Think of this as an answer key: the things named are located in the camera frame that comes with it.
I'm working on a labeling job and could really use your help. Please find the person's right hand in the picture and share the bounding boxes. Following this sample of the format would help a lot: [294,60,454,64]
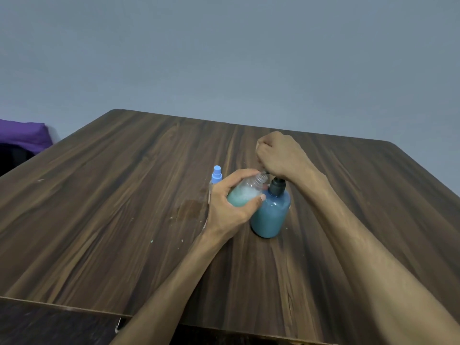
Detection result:
[255,131,325,184]

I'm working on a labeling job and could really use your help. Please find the person's left hand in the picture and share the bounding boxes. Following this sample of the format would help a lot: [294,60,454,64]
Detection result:
[205,169,267,238]

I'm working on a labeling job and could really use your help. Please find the small clear plastic bottle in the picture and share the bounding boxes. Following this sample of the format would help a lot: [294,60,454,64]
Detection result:
[226,172,269,209]

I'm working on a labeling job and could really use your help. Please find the blue pump bottle black top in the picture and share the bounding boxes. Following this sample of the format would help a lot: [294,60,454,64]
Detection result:
[250,177,292,239]

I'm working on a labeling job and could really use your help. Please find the person's left forearm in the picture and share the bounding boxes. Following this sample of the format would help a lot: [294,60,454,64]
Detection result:
[109,226,238,345]

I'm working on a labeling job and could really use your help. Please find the person's right forearm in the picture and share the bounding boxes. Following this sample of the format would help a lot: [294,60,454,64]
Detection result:
[296,173,460,345]

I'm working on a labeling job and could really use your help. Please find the clear spray bottle blue cap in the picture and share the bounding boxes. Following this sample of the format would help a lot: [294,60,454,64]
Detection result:
[207,165,224,207]

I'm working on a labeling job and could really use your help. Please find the purple cloth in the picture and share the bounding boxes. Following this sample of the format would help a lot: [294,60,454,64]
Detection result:
[0,119,53,155]

